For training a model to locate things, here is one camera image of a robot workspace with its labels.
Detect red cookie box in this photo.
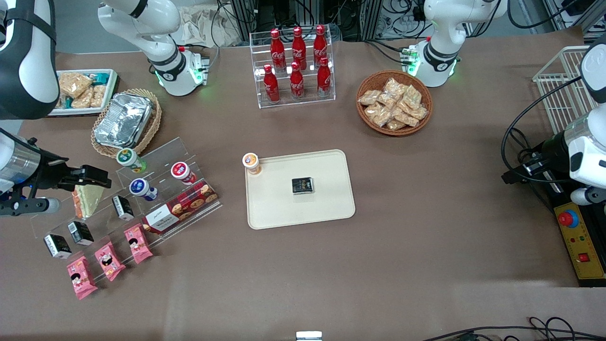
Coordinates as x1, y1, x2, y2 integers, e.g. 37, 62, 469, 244
142, 180, 219, 235

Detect crumpled beige cloth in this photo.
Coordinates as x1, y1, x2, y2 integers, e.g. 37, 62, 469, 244
179, 5, 240, 48

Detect black looped cable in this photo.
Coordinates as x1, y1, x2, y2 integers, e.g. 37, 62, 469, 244
501, 76, 586, 183

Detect yellow emergency stop box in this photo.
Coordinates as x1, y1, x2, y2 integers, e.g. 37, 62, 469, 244
553, 201, 606, 281

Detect large crispy snack packet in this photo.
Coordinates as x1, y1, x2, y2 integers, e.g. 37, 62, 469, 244
58, 72, 93, 99

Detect clear acrylic stepped shelf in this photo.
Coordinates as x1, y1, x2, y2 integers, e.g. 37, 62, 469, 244
29, 137, 223, 286

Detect blue-lid drink bottle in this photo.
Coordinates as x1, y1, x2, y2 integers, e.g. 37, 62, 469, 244
129, 178, 159, 202

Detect black floor cables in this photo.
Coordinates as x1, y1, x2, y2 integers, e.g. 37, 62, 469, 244
421, 316, 606, 341

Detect round brown wicker basket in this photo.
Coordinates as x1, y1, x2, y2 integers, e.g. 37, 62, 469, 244
356, 70, 433, 137

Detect triangle sandwich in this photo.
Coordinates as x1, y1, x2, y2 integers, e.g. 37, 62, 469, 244
72, 184, 106, 220

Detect aluminium foil container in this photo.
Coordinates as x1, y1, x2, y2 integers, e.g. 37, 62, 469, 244
94, 93, 153, 149

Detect small black white carton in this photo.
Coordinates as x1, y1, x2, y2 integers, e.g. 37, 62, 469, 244
112, 195, 135, 222
68, 221, 95, 246
44, 234, 72, 260

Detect clear acrylic bottle rack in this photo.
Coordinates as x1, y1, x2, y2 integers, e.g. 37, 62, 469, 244
250, 28, 336, 109

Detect pink snack packet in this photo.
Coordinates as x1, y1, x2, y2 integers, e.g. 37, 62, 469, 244
94, 242, 127, 282
124, 224, 154, 265
66, 256, 98, 301

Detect orange-lid drink cup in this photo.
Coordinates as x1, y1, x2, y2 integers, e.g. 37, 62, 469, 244
242, 153, 262, 176

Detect small black box gold print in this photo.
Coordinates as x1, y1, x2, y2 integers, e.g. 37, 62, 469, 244
291, 177, 315, 195

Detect white wire basket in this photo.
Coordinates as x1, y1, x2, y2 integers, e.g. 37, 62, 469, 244
532, 45, 600, 136

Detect black control box base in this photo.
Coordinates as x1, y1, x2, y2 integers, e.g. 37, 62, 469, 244
534, 179, 606, 288

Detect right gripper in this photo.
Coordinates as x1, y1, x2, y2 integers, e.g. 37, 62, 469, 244
26, 149, 112, 191

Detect green-lid drink bottle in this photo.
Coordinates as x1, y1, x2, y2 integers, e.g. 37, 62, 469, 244
116, 148, 148, 174

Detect red-lid drink bottle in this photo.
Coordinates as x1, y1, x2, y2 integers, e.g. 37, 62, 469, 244
170, 162, 197, 186

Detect white rectangular snack tray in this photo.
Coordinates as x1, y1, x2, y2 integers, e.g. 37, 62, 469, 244
47, 69, 119, 117

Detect red cola bottle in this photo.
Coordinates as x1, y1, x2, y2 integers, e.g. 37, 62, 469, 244
292, 26, 307, 64
316, 57, 332, 98
270, 28, 286, 72
313, 25, 329, 60
289, 62, 305, 100
263, 64, 280, 104

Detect oval light wicker basket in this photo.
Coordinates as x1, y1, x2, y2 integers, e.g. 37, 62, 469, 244
91, 89, 162, 158

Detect beige plastic tray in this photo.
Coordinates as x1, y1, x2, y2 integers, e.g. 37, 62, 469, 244
245, 149, 356, 230

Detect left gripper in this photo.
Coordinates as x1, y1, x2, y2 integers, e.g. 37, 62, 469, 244
501, 132, 572, 185

